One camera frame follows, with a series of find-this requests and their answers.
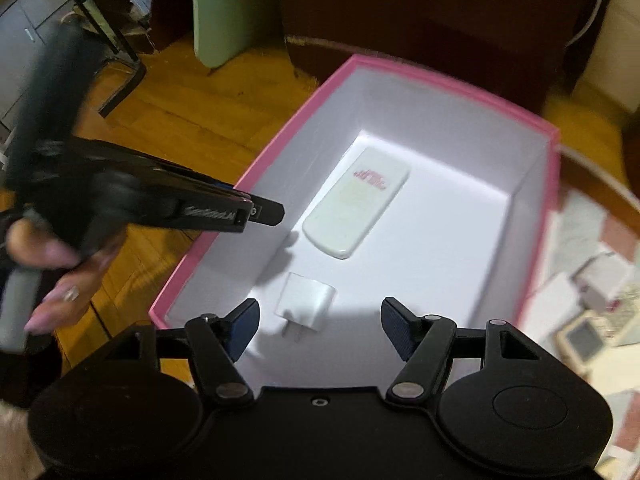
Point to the green board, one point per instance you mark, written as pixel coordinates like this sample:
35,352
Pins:
225,10

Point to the white remote control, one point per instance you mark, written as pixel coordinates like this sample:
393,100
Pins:
350,210

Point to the black metal frame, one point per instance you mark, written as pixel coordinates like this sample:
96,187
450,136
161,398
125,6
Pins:
88,7

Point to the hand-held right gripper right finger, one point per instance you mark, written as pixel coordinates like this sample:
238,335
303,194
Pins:
397,331

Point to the white charger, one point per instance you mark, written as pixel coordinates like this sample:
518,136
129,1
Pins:
305,301

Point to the cream remote control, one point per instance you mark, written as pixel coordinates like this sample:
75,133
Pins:
582,340

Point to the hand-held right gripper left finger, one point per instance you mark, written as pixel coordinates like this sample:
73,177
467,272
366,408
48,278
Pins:
244,329

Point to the small white box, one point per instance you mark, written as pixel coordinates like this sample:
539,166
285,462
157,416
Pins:
607,280
560,300

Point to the dark brown wooden furniture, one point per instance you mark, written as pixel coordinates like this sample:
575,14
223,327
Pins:
425,20

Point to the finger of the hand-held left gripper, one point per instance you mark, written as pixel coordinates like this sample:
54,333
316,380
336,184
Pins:
267,214
215,214

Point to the grey cabinet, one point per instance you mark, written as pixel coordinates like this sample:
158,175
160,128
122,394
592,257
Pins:
20,35

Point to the white cardboard box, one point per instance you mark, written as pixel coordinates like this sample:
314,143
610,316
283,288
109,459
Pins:
625,35

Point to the pink cardboard box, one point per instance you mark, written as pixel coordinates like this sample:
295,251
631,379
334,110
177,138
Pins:
450,185

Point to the person's left hand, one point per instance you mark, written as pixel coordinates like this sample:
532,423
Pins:
50,255

